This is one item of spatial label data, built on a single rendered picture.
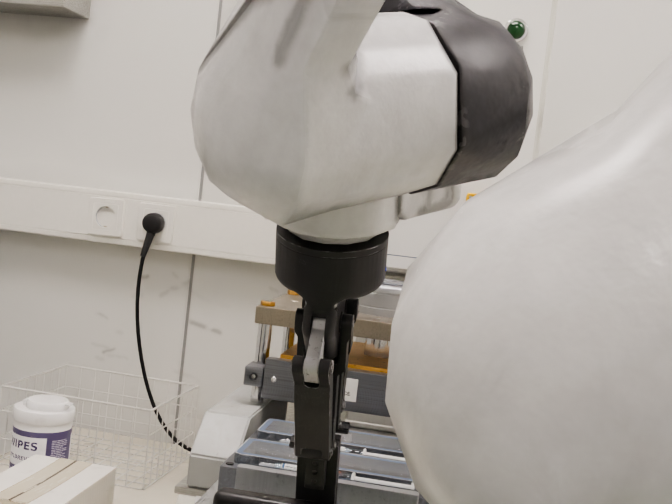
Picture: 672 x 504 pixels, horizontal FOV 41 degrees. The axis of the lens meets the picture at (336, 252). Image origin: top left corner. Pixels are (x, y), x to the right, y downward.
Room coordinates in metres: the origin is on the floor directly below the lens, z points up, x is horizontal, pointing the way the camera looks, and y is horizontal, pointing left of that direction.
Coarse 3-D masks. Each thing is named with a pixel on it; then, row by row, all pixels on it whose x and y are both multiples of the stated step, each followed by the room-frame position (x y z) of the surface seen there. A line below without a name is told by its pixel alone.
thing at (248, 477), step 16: (240, 464) 0.73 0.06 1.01; (240, 480) 0.73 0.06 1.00; (256, 480) 0.72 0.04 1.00; (272, 480) 0.72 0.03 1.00; (288, 480) 0.72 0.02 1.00; (208, 496) 0.76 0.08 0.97; (288, 496) 0.72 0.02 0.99; (352, 496) 0.71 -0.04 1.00; (368, 496) 0.71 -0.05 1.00; (384, 496) 0.71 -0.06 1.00; (400, 496) 0.71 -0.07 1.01; (416, 496) 0.70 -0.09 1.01
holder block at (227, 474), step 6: (228, 462) 0.78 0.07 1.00; (234, 462) 0.78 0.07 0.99; (222, 468) 0.77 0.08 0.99; (228, 468) 0.77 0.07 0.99; (234, 468) 0.77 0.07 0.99; (222, 474) 0.77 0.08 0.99; (228, 474) 0.77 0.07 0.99; (234, 474) 0.77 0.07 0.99; (222, 480) 0.77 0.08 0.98; (228, 480) 0.77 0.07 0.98; (234, 480) 0.77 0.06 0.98; (222, 486) 0.77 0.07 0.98; (228, 486) 0.77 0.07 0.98; (234, 486) 0.77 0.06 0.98; (420, 498) 0.75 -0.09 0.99
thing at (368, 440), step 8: (264, 424) 0.89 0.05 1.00; (272, 424) 0.90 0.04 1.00; (280, 424) 0.90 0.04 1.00; (288, 424) 0.90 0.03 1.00; (272, 432) 0.87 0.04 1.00; (280, 432) 0.87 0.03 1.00; (288, 432) 0.87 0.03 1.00; (352, 432) 0.90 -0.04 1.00; (360, 432) 0.91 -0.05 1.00; (344, 440) 0.87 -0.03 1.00; (352, 440) 0.87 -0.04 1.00; (360, 440) 0.87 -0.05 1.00; (368, 440) 0.88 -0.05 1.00; (376, 440) 0.88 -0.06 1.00; (384, 440) 0.88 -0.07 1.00; (392, 440) 0.89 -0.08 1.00; (376, 448) 0.85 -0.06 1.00; (384, 448) 0.85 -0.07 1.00; (392, 448) 0.86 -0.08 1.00; (400, 448) 0.86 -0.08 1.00
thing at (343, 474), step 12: (240, 456) 0.78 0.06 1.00; (252, 456) 0.78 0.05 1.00; (276, 468) 0.78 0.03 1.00; (288, 468) 0.77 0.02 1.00; (348, 480) 0.77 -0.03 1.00; (360, 480) 0.77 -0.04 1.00; (372, 480) 0.76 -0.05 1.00; (384, 480) 0.76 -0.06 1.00; (396, 480) 0.76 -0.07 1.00; (408, 480) 0.76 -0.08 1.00
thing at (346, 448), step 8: (264, 432) 0.87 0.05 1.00; (272, 440) 0.86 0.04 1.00; (280, 440) 0.86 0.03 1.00; (288, 440) 0.86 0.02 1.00; (344, 448) 0.85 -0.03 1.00; (352, 448) 0.85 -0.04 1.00; (360, 448) 0.85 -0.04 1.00; (368, 448) 0.85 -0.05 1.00; (376, 456) 0.85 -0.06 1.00; (384, 456) 0.85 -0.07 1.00; (392, 456) 0.85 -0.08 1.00; (400, 456) 0.85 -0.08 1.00
